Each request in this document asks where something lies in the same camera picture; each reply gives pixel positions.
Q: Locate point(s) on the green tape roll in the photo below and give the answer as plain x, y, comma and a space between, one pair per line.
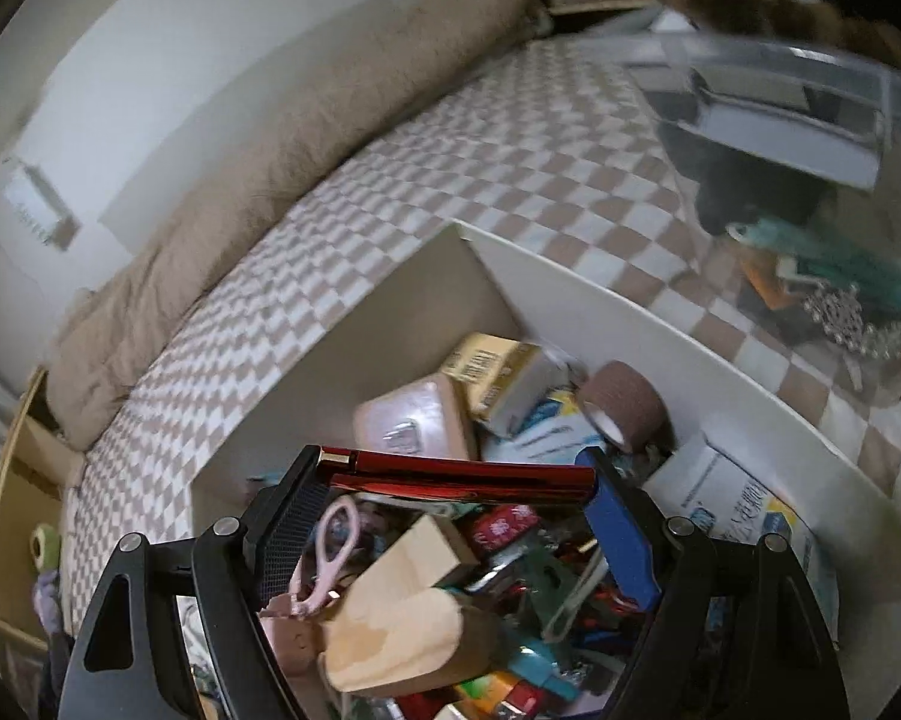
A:
45, 546

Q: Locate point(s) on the white wall sign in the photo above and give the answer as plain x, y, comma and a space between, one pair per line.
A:
38, 202

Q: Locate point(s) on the clear plastic bin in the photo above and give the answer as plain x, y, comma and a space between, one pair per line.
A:
833, 90

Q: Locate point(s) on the purple plush toy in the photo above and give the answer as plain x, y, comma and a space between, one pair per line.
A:
49, 600

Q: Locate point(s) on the red snack packet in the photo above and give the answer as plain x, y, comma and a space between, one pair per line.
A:
504, 529

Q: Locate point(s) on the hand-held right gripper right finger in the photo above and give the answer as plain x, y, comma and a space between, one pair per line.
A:
619, 532

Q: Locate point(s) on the yellow carton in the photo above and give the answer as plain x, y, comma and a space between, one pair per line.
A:
495, 379

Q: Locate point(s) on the brown bandage roll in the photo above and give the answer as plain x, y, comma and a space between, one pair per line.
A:
619, 401

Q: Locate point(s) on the white medicine box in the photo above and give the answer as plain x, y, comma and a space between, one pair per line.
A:
728, 495

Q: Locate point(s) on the pink scissors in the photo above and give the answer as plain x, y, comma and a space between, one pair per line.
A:
330, 547

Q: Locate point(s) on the white headboard panel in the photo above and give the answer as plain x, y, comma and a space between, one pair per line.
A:
270, 82

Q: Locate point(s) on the white storage box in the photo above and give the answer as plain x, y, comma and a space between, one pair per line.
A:
720, 360

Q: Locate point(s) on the blue white packet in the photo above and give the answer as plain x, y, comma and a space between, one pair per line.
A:
548, 435

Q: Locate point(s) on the red glossy pen box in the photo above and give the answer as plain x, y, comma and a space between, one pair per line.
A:
458, 481

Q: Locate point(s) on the beige fluffy blanket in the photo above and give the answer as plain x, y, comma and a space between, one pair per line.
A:
270, 165

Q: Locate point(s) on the white grey book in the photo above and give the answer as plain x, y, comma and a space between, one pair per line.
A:
780, 127

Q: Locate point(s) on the silver tiara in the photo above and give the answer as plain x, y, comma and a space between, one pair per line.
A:
855, 322

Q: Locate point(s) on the checkered bedsheet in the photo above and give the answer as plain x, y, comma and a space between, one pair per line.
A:
435, 165

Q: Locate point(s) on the oval wooden board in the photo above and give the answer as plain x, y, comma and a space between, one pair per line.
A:
390, 637

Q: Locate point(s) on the rounded wooden block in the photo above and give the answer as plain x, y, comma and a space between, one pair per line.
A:
420, 555

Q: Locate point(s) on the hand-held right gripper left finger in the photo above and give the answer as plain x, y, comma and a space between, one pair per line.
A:
293, 540

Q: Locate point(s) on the wooden bedside shelf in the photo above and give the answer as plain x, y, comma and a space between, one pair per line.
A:
23, 480

